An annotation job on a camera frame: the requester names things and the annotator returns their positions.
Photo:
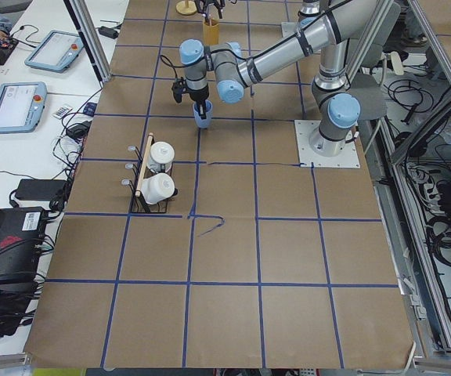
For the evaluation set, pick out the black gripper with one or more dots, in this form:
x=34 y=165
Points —
x=209 y=5
x=199 y=95

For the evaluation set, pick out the light blue plastic cup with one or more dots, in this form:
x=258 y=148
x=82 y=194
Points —
x=205 y=120

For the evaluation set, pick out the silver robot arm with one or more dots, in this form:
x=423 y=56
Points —
x=326 y=33
x=308 y=10

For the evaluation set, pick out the tan bamboo chopstick holder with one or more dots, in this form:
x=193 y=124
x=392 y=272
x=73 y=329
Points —
x=211 y=32

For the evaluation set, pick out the wooden mug tree stand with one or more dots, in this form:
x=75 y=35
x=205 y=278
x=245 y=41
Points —
x=186 y=7

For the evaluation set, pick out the white mug far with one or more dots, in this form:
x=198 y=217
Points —
x=161 y=157

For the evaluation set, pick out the white mug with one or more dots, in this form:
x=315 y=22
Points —
x=161 y=157
x=158 y=188

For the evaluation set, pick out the white mug near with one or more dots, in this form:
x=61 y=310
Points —
x=158 y=188

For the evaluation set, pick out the small remote control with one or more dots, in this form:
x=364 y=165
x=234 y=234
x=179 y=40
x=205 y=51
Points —
x=62 y=111

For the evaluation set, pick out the teach pendant far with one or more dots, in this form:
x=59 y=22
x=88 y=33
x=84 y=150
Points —
x=56 y=52

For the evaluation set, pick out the teach pendant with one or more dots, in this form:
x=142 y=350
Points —
x=56 y=52
x=21 y=106

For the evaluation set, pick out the grey office chair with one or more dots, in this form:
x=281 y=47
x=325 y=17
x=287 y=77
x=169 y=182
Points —
x=365 y=50

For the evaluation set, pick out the black power adapter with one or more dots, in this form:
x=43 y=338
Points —
x=39 y=189

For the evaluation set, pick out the teach pendant near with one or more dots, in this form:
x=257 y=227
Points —
x=21 y=106

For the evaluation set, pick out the black computer box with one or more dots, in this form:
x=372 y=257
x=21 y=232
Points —
x=22 y=230

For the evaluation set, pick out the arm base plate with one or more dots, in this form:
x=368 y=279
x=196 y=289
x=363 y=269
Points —
x=318 y=152
x=290 y=28

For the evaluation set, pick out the black wire mug rack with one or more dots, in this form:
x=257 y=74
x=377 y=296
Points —
x=141 y=172

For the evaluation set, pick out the aluminium frame post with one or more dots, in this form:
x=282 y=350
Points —
x=83 y=24

